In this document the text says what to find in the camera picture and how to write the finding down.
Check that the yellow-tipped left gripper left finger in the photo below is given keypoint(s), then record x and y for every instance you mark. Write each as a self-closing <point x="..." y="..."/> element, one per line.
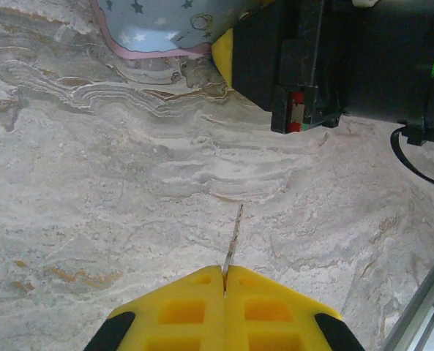
<point x="180" y="318"/>

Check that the blue cartoon tin box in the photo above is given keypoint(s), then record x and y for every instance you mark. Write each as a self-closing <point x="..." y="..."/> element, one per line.
<point x="147" y="25"/>

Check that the thin metal strip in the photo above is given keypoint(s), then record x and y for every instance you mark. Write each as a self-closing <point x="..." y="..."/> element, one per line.
<point x="230" y="256"/>

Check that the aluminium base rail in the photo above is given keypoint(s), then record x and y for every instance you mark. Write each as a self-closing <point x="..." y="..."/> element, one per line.
<point x="429" y="311"/>

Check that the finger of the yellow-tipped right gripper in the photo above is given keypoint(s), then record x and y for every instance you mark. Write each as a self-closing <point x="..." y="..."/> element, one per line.
<point x="224" y="51"/>
<point x="265" y="1"/>

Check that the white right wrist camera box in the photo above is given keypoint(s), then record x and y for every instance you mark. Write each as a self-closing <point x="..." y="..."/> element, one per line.
<point x="364" y="3"/>

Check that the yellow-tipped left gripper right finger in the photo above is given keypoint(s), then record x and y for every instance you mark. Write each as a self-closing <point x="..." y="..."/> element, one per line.
<point x="271" y="329"/>

